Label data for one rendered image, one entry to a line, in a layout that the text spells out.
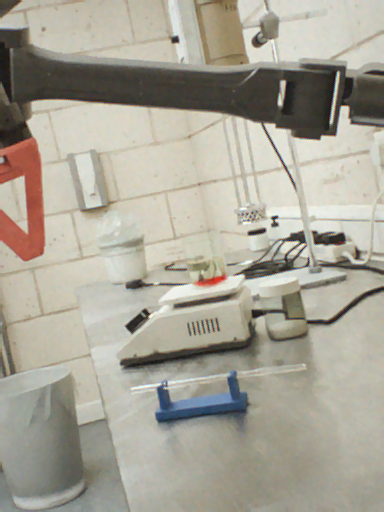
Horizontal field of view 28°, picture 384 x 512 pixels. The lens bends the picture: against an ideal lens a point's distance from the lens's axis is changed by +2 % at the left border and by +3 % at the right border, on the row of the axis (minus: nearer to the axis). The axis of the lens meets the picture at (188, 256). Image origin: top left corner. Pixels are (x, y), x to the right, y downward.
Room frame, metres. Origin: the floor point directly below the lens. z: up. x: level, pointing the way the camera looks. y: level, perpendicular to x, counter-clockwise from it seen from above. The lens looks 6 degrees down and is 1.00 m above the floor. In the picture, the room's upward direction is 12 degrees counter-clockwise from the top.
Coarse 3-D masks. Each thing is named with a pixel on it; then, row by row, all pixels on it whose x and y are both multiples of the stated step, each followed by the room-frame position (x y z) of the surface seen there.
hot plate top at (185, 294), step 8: (232, 280) 1.13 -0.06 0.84; (240, 280) 1.11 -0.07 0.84; (176, 288) 1.17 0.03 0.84; (184, 288) 1.15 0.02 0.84; (216, 288) 1.08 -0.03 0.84; (224, 288) 1.07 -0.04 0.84; (232, 288) 1.06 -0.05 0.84; (168, 296) 1.10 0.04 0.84; (176, 296) 1.08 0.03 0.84; (184, 296) 1.07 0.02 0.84; (192, 296) 1.07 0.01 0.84; (200, 296) 1.07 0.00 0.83; (208, 296) 1.06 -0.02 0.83; (216, 296) 1.06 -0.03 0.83; (160, 304) 1.08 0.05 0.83; (168, 304) 1.08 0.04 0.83
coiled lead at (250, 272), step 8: (288, 240) 1.90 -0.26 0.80; (272, 256) 1.89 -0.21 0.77; (256, 264) 1.87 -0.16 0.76; (264, 264) 1.86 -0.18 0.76; (272, 264) 1.84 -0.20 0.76; (280, 264) 1.83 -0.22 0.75; (240, 272) 1.82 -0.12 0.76; (248, 272) 1.77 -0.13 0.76; (256, 272) 1.75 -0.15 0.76; (264, 272) 1.73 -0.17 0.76; (272, 272) 1.71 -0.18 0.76
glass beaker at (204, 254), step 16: (192, 240) 1.09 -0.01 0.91; (208, 240) 1.09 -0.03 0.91; (192, 256) 1.10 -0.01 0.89; (208, 256) 1.09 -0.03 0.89; (224, 256) 1.11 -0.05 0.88; (192, 272) 1.10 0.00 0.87; (208, 272) 1.09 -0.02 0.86; (224, 272) 1.10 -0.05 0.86; (192, 288) 1.11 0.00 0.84; (208, 288) 1.09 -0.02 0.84
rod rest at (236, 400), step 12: (228, 384) 0.79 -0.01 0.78; (168, 396) 0.83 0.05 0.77; (216, 396) 0.82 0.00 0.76; (228, 396) 0.81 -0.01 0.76; (240, 396) 0.80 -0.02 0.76; (168, 408) 0.81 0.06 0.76; (180, 408) 0.80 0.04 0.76; (192, 408) 0.80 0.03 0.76; (204, 408) 0.79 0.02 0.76; (216, 408) 0.79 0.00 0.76; (228, 408) 0.79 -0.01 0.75; (240, 408) 0.78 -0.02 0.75
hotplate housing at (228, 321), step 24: (240, 288) 1.15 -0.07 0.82; (168, 312) 1.08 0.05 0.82; (192, 312) 1.06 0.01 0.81; (216, 312) 1.06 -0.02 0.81; (240, 312) 1.05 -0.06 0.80; (144, 336) 1.08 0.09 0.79; (168, 336) 1.07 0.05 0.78; (192, 336) 1.07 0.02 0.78; (216, 336) 1.06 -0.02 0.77; (240, 336) 1.05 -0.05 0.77; (120, 360) 1.09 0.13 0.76; (144, 360) 1.08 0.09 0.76
